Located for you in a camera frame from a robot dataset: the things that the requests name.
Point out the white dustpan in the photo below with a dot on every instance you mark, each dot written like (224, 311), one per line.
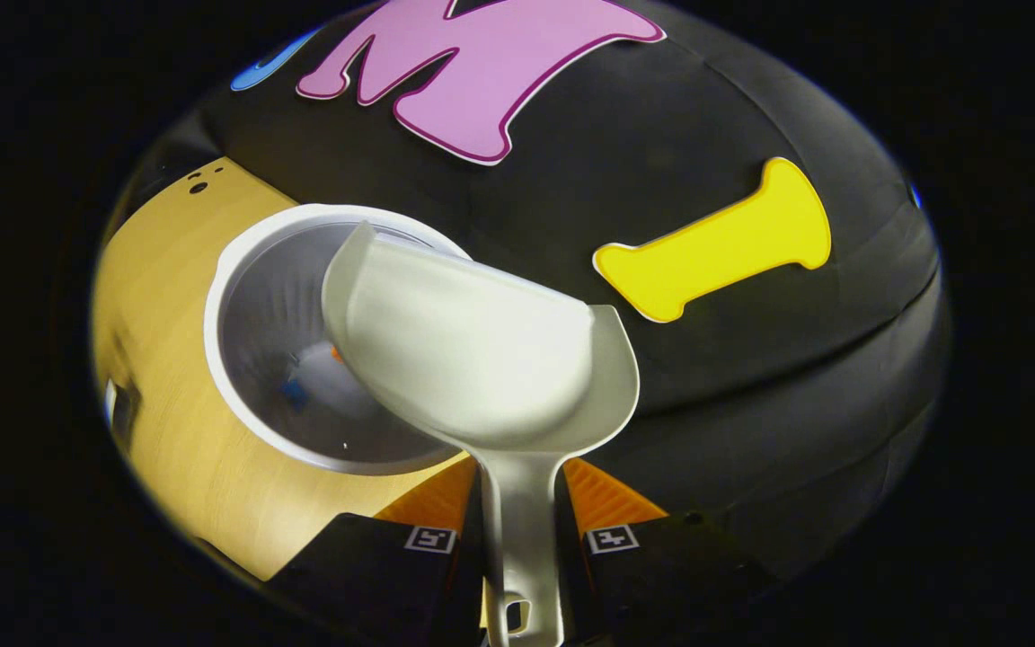
(482, 350)

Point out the white ribbed garbage bin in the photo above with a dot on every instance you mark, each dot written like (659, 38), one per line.
(248, 305)

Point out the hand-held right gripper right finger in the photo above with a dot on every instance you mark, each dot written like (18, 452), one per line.
(661, 580)

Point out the blue paper trash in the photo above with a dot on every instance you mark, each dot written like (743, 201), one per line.
(295, 392)

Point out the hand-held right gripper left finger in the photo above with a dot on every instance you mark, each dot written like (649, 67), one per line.
(374, 580)

